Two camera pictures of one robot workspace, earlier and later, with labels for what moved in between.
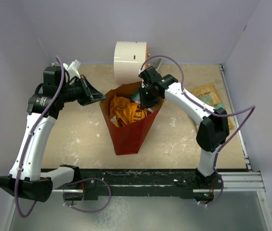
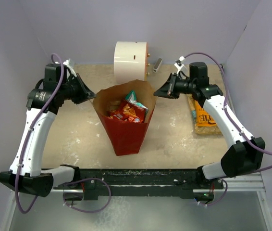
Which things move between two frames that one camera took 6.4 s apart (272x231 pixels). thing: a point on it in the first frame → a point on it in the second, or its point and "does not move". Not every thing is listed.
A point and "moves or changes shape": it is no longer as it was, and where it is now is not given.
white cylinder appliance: [129, 57] does not move
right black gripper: [146, 103] → [167, 89]
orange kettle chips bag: [121, 108] moves or changes shape
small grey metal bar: [157, 63] does not move
